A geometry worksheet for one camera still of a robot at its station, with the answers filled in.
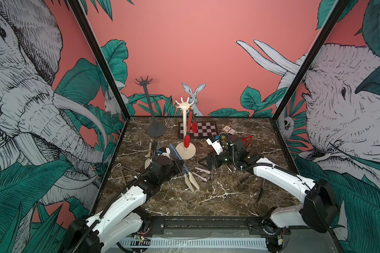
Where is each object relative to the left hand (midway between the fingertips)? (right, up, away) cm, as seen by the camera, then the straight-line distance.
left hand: (185, 160), depth 80 cm
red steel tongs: (+3, +17, -2) cm, 18 cm away
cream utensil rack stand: (-4, +2, +20) cm, 21 cm away
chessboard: (+12, +16, +31) cm, 37 cm away
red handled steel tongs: (+41, +10, +29) cm, 51 cm away
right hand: (+9, +2, -2) cm, 9 cm away
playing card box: (+29, +16, +32) cm, 46 cm away
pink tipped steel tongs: (+8, -12, +10) cm, 17 cm away
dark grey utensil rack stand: (-23, +16, +33) cm, 43 cm away
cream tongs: (-39, -7, +13) cm, 42 cm away
